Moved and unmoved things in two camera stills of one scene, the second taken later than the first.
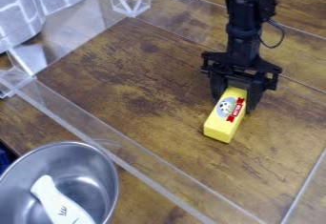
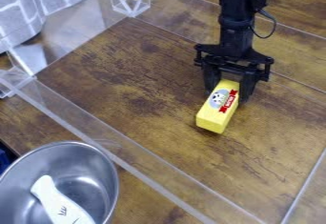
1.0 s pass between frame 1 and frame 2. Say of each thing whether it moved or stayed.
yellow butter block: moved
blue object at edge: stayed
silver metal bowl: stayed
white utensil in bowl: stayed
